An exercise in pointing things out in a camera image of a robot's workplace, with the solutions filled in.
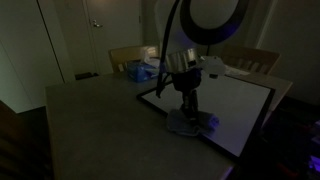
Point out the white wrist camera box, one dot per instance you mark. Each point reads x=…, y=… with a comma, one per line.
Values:
x=213, y=66

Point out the black framed whiteboard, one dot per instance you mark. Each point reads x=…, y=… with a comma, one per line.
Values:
x=240, y=110

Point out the robot base with blue lights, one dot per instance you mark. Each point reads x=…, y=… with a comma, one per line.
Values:
x=315, y=163

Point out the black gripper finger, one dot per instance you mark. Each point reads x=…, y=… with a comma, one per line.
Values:
x=194, y=106
x=186, y=106

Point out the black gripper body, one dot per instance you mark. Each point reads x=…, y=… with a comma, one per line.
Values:
x=186, y=80

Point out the grey towel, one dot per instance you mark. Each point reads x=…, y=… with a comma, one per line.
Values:
x=180, y=125

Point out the white door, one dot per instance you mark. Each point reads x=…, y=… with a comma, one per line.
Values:
x=116, y=43

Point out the blue tissue box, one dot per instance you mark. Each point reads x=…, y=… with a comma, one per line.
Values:
x=141, y=71

